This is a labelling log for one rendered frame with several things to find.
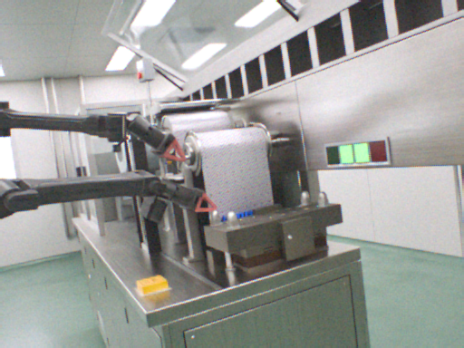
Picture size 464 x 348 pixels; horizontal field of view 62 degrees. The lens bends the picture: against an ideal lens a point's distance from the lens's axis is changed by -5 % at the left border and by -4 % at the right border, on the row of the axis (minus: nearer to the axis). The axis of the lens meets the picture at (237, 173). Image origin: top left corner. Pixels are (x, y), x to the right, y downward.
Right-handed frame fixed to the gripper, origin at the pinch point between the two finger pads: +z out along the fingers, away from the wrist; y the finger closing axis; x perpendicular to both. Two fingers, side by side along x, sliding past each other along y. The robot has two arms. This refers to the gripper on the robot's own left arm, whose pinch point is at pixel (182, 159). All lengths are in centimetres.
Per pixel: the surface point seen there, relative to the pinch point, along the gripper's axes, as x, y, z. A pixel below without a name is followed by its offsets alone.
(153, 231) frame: -23.5, -27.7, 14.3
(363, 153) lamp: 21, 42, 28
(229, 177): 3.0, 5.2, 14.9
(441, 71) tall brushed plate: 34, 67, 17
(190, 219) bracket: -14.4, -2.5, 14.3
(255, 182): 6.6, 5.6, 23.7
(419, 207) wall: 122, -124, 258
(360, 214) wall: 111, -205, 271
